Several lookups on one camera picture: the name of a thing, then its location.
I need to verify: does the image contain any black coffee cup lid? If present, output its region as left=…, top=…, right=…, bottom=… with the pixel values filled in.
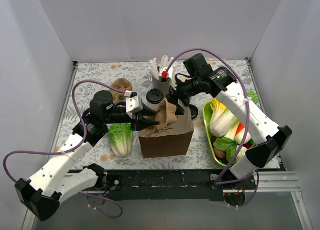
left=146, top=88, right=164, bottom=104

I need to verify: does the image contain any green vegetable tray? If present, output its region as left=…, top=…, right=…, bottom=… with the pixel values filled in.
left=202, top=101, right=240, bottom=167

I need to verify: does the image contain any white wrapped straw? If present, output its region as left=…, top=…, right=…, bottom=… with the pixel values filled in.
left=149, top=58, right=159, bottom=80
left=167, top=57, right=175, bottom=69
left=159, top=55, right=168, bottom=70

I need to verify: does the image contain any black spare cup lid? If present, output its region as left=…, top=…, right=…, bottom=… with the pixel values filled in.
left=188, top=104, right=199, bottom=120

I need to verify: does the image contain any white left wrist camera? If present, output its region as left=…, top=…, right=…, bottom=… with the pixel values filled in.
left=125, top=96, right=143, bottom=114

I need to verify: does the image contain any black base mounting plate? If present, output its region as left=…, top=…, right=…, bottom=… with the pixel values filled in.
left=85, top=169, right=256, bottom=201

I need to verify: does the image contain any green leafy vegetable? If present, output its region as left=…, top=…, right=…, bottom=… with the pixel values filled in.
left=213, top=137, right=238, bottom=162

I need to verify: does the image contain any green white napa cabbage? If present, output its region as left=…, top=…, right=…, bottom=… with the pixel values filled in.
left=209, top=110, right=238, bottom=137

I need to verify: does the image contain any orange carrot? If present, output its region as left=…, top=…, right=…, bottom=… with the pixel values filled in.
left=235, top=123, right=244, bottom=135

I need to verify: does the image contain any white radish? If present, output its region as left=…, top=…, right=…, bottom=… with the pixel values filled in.
left=234, top=129, right=252, bottom=144

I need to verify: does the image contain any brown pulp cup carrier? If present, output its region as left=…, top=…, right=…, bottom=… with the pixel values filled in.
left=145, top=98, right=178, bottom=137
left=109, top=78, right=133, bottom=104

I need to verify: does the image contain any yellow napa cabbage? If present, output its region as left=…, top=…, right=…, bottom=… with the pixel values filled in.
left=209, top=98, right=237, bottom=126

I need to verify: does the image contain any small white green cabbage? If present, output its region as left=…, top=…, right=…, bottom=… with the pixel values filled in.
left=235, top=146, right=248, bottom=162

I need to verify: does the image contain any floral table mat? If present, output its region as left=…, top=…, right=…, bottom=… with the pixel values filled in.
left=55, top=60, right=283, bottom=170

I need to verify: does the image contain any brown paper bag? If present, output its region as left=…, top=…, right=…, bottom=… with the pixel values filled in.
left=138, top=107, right=194, bottom=158

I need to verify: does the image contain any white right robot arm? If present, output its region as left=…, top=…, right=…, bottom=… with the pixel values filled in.
left=167, top=48, right=292, bottom=189

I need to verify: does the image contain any white paper coffee cup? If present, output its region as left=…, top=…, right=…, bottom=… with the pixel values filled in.
left=148, top=103, right=159, bottom=111

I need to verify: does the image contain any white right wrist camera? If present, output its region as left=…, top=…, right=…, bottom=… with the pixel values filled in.
left=158, top=67, right=176, bottom=88

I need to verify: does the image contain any grey straw holder cup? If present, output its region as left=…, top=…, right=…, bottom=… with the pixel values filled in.
left=151, top=76, right=171, bottom=94

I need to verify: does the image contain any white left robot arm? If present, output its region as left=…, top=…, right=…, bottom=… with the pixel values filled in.
left=14, top=90, right=158, bottom=221

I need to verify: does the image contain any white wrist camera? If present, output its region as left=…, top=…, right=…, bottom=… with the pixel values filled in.
left=125, top=96, right=143, bottom=114
left=158, top=67, right=176, bottom=88

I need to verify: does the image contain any purple red onion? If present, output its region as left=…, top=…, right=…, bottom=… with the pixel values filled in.
left=213, top=147, right=226, bottom=160

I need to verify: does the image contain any aluminium frame rail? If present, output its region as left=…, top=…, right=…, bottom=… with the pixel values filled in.
left=21, top=171, right=313, bottom=230

